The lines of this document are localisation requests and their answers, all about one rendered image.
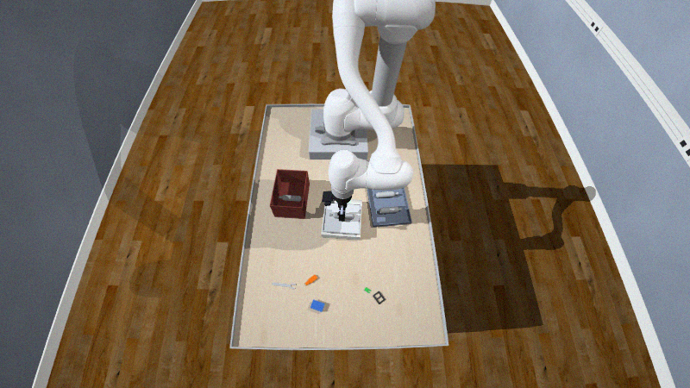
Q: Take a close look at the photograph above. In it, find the white digital scale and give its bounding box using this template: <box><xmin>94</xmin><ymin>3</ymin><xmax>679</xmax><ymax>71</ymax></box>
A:
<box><xmin>321</xmin><ymin>199</ymin><xmax>362</xmax><ymax>240</ymax></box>

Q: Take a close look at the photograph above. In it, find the grey gas cylinder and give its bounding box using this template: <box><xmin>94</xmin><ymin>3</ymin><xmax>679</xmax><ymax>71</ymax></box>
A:
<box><xmin>329</xmin><ymin>212</ymin><xmax>354</xmax><ymax>220</ymax></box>
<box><xmin>376</xmin><ymin>191</ymin><xmax>398</xmax><ymax>198</ymax></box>
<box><xmin>379</xmin><ymin>207</ymin><xmax>402</xmax><ymax>214</ymax></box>
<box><xmin>279</xmin><ymin>195</ymin><xmax>302</xmax><ymax>202</ymax></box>

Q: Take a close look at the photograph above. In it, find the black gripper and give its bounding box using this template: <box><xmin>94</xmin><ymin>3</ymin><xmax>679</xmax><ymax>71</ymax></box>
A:
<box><xmin>333</xmin><ymin>195</ymin><xmax>352</xmax><ymax>222</ymax></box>

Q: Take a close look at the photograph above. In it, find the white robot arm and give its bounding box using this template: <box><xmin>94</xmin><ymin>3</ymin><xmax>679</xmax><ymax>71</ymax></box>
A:
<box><xmin>315</xmin><ymin>0</ymin><xmax>436</xmax><ymax>206</ymax></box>

